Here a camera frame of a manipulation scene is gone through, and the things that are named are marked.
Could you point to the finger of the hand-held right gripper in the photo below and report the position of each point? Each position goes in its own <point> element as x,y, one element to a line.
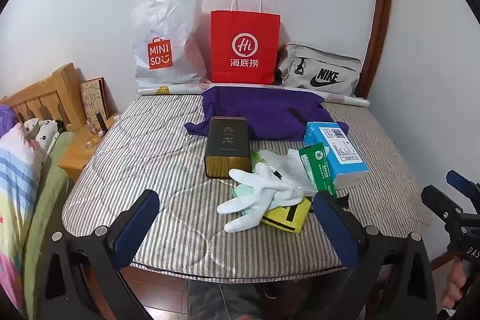
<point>459,183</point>
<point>440,205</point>

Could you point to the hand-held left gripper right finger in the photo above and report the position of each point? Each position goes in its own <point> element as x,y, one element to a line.
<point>337,230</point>

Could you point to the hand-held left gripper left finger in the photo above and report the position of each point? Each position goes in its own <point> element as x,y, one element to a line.
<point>135,226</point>

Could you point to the yellow black sports glove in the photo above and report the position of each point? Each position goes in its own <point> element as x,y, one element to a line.
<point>296,218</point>

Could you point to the white glove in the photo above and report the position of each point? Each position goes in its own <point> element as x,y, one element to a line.
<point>262,188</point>

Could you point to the green tissue pack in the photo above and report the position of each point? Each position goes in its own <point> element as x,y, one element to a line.
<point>256,159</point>

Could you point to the person's right hand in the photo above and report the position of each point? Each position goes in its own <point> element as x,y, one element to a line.
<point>453,286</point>

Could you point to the green wet wipes packet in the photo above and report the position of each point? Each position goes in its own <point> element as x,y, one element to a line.
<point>318,166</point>

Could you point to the blue tissue pack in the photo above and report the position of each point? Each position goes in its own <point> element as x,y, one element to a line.
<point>345,158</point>

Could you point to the wooden nightstand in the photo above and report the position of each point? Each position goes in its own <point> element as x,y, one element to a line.
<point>75,158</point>

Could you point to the small glass jar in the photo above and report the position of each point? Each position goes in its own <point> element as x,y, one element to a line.
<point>88,144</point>

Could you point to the green bedsheet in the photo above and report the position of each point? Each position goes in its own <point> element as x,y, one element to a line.
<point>48,185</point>

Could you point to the dark tea tin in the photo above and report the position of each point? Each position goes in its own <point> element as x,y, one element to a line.
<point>227,140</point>

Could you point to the colourful striped pillow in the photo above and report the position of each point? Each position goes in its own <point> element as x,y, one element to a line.
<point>18,173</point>

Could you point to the white pillow with black flowers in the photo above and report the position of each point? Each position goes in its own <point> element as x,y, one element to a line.
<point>45,132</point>

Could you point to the patterned notebook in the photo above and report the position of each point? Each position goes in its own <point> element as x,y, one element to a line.
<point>93,95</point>

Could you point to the purple towel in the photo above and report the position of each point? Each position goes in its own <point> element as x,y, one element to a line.
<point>262,110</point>

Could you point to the white rolled paper poster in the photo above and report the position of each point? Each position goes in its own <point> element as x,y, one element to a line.
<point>180,88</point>

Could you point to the wooden headboard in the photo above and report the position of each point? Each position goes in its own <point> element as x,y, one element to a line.
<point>56,91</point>

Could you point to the grey waist bag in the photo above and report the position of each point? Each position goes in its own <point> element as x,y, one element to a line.
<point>292,76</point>

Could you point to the purple fluffy cloth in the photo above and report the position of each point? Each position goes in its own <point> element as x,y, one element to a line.
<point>7,117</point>

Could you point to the white plastic shopping bag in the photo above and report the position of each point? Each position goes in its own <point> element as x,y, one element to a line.
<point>176,35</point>

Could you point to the red paper carrier bag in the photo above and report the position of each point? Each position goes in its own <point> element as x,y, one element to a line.
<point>243,27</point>

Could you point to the brown wooden door frame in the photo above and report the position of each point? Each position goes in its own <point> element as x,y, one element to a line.
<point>380,5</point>

